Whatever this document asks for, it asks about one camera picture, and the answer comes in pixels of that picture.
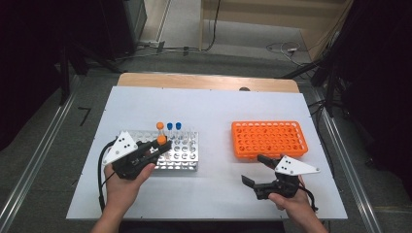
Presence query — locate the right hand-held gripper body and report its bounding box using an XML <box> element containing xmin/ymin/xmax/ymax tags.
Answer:
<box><xmin>254</xmin><ymin>154</ymin><xmax>322</xmax><ymax>200</ymax></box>

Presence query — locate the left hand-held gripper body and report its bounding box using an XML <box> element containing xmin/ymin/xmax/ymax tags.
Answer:
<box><xmin>102</xmin><ymin>130</ymin><xmax>159</xmax><ymax>180</ymax></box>

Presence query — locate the orange plastic tube rack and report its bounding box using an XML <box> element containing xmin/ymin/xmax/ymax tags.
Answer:
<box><xmin>230</xmin><ymin>119</ymin><xmax>309</xmax><ymax>161</ymax></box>

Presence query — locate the silver metal tube rack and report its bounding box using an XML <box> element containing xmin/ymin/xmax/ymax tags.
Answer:
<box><xmin>115</xmin><ymin>129</ymin><xmax>200</xmax><ymax>172</ymax></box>

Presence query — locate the blue-capped clear tube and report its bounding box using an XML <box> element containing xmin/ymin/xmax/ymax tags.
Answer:
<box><xmin>174</xmin><ymin>121</ymin><xmax>184</xmax><ymax>142</ymax></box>
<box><xmin>165</xmin><ymin>121</ymin><xmax>176</xmax><ymax>142</ymax></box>

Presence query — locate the person's right hand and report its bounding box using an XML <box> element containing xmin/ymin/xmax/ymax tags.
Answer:
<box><xmin>268</xmin><ymin>176</ymin><xmax>314</xmax><ymax>219</ymax></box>

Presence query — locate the person's left hand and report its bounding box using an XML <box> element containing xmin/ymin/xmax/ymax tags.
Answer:
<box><xmin>104</xmin><ymin>163</ymin><xmax>156</xmax><ymax>208</ymax></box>

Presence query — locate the black metal stand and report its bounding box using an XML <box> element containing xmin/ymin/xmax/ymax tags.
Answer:
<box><xmin>57</xmin><ymin>42</ymin><xmax>124</xmax><ymax>106</ymax></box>
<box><xmin>280</xmin><ymin>54</ymin><xmax>344</xmax><ymax>117</ymax></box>

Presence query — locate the grey power strip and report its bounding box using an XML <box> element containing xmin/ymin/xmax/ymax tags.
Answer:
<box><xmin>137</xmin><ymin>39</ymin><xmax>166</xmax><ymax>52</ymax></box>

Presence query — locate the black curtain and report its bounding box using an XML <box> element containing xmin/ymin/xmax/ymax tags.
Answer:
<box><xmin>0</xmin><ymin>0</ymin><xmax>108</xmax><ymax>151</ymax></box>
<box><xmin>310</xmin><ymin>0</ymin><xmax>412</xmax><ymax>192</ymax></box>

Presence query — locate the dark equipment cabinet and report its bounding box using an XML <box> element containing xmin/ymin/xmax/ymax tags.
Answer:
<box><xmin>57</xmin><ymin>0</ymin><xmax>148</xmax><ymax>62</ymax></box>

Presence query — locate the light wooden shelf unit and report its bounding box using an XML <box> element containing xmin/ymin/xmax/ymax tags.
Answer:
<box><xmin>198</xmin><ymin>0</ymin><xmax>354</xmax><ymax>61</ymax></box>

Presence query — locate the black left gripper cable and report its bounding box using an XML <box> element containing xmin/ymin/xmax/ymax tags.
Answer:
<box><xmin>96</xmin><ymin>138</ymin><xmax>119</xmax><ymax>213</ymax></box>

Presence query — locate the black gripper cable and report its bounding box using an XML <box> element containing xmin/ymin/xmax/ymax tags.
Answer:
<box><xmin>299</xmin><ymin>181</ymin><xmax>320</xmax><ymax>213</ymax></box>
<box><xmin>96</xmin><ymin>138</ymin><xmax>119</xmax><ymax>213</ymax></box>

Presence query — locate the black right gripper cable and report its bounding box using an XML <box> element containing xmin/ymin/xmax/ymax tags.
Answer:
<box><xmin>299</xmin><ymin>181</ymin><xmax>320</xmax><ymax>213</ymax></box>

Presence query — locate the metal floor rail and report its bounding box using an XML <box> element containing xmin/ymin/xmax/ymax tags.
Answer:
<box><xmin>0</xmin><ymin>74</ymin><xmax>82</xmax><ymax>233</ymax></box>
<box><xmin>312</xmin><ymin>90</ymin><xmax>385</xmax><ymax>233</ymax></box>

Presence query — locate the white floor cable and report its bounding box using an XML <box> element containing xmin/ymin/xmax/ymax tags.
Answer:
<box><xmin>265</xmin><ymin>41</ymin><xmax>312</xmax><ymax>67</ymax></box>

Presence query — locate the black hanging cable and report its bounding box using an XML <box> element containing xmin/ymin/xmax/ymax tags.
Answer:
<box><xmin>198</xmin><ymin>0</ymin><xmax>223</xmax><ymax>52</ymax></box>

